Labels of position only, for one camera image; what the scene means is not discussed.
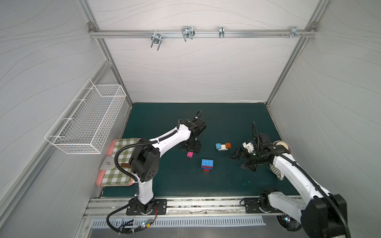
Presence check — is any grey ribbed mug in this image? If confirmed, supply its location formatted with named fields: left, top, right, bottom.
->
left=268, top=163, right=285, bottom=180

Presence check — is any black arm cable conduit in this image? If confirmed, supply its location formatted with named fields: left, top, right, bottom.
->
left=114, top=129, right=179, bottom=182
left=261, top=151, right=352, bottom=238

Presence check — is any pink plastic tray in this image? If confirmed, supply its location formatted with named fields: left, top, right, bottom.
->
left=96, top=138, right=140, bottom=187

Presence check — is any light blue long lego brick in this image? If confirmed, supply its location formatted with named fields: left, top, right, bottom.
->
left=201, top=159, right=214, bottom=168

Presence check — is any metal u-bolt clamp middle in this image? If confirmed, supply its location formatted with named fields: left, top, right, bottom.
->
left=181, top=26, right=195, bottom=42

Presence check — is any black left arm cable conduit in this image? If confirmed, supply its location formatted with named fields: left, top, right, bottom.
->
left=114, top=129, right=179, bottom=182

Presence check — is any white wire basket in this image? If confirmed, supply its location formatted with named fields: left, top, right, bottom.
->
left=45, top=79, right=126, bottom=155

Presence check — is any white long lego brick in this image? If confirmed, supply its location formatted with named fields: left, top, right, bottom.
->
left=218, top=144, right=229, bottom=151

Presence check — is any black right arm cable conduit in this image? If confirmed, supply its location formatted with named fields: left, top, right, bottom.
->
left=261, top=151, right=352, bottom=238

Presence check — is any metal u-bolt clamp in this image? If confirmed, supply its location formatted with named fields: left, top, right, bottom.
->
left=150, top=33, right=163, bottom=50
left=181, top=26, right=195, bottom=42

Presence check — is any metal bracket right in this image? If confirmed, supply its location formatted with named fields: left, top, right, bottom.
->
left=280, top=27, right=306, bottom=39

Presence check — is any aluminium top crossbar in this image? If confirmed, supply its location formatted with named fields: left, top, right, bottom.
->
left=89, top=28, right=318, bottom=39

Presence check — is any metal bracket small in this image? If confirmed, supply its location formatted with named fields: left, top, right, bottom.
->
left=219, top=26, right=225, bottom=39

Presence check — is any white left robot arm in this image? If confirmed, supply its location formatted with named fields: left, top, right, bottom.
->
left=129, top=117, right=206, bottom=205

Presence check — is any metal u-bolt clamp left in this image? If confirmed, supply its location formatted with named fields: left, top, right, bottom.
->
left=150, top=33, right=163, bottom=50

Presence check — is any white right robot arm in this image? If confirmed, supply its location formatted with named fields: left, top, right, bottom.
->
left=231, top=132, right=351, bottom=238

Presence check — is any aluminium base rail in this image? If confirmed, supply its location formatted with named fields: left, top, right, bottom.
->
left=84, top=196, right=304, bottom=219

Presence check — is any cream ring toy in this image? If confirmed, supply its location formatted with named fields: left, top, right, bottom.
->
left=276, top=141, right=290, bottom=150

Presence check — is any mauve bowl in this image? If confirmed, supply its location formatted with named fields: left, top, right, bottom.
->
left=273, top=140, right=292, bottom=154

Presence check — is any white slotted cable duct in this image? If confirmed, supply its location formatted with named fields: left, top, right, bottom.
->
left=91, top=216, right=266, bottom=229

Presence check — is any green checkered cloth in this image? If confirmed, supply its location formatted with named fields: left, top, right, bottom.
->
left=103, top=137, right=138, bottom=185

